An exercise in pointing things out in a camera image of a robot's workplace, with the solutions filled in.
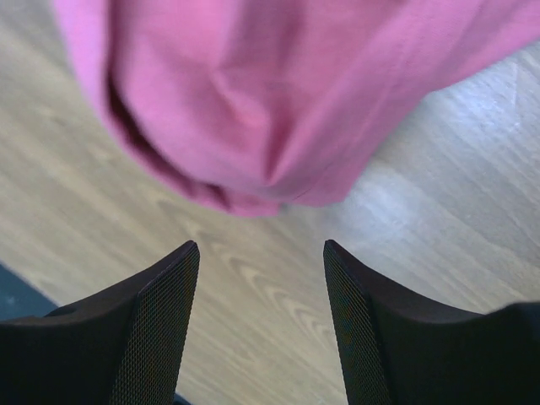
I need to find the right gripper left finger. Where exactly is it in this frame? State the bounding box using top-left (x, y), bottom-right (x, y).
top-left (1, 240), bottom-right (199, 404)

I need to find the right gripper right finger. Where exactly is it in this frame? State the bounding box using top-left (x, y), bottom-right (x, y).
top-left (323, 240), bottom-right (539, 404)

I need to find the salmon pink t shirt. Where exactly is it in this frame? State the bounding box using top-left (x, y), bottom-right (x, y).
top-left (53, 1), bottom-right (539, 216)

